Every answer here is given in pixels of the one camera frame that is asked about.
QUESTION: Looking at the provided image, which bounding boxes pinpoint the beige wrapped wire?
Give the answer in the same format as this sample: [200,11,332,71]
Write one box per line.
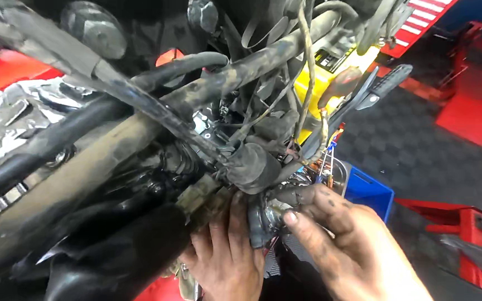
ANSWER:
[295,0,317,145]

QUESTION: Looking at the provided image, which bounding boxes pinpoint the round dusty black rubber cap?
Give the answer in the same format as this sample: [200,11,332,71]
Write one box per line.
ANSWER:
[60,1,128,60]

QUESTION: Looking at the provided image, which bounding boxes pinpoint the crumpled silver foil sheet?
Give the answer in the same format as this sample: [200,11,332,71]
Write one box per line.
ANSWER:
[0,77,103,159]

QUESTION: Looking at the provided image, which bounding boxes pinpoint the dusty thick motorcycle frame tube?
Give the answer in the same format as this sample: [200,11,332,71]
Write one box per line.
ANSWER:
[0,9,342,281]

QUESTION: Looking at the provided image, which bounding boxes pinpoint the screwdriver with red-blue handle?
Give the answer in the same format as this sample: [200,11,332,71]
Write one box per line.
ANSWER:
[326,122,346,185]

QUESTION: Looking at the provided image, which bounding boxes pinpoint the black rubber cylindrical boot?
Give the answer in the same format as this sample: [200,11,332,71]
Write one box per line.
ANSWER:
[225,141,282,195]

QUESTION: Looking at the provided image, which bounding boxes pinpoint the red metal workshop stand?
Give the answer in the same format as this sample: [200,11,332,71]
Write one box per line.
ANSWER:
[395,198,482,299]

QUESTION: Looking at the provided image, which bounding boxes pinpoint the large black motorcycle part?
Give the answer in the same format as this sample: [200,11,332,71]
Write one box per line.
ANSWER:
[11,184,192,301]

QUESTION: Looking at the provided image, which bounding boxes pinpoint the pile of small tools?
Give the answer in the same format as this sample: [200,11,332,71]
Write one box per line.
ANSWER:
[281,162,334,189]

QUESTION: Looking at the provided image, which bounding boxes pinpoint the short black rubber hose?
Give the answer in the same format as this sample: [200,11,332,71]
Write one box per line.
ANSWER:
[318,67,363,110]

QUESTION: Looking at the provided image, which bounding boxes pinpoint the blue plastic bin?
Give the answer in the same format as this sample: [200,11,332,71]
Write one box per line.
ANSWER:
[343,164,395,224]

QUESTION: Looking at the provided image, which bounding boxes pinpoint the person's legs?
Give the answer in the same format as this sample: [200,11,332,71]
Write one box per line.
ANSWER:
[262,236,334,301]

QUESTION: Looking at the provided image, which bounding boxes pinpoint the long black wrapped cable harness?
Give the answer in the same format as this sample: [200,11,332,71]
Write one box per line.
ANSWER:
[0,0,230,164]

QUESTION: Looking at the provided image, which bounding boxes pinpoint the person's left hand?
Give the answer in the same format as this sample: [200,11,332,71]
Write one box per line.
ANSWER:
[179,191,266,301]

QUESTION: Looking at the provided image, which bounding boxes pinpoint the round metal bowl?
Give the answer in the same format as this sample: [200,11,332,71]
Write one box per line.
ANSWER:
[283,157,351,197]

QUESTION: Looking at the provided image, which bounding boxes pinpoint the black taped wiring connector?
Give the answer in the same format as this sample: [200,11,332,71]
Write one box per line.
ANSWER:
[248,191,294,250]

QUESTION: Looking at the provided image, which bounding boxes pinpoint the person's right hand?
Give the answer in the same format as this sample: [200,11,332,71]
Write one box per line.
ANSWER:
[270,184,435,301]

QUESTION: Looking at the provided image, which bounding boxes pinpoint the glossy black frame tube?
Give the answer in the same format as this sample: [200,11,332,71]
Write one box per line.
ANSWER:
[0,52,229,218]

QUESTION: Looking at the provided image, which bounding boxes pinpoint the translucent dusty plastic connector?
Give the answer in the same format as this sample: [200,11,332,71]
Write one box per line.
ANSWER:
[177,174,221,220]

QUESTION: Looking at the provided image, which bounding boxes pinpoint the yellow battery box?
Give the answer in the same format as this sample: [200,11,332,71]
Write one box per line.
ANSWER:
[293,44,381,145]

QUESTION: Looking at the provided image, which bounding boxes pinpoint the red metal equipment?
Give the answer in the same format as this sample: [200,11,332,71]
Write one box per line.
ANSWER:
[435,13,482,148]

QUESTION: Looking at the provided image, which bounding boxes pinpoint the black-handled lever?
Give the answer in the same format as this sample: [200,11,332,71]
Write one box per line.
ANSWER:
[302,64,413,159]

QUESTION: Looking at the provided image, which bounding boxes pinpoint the red slotted metal cabinet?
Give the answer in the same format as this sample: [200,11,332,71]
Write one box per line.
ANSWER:
[380,0,459,59]

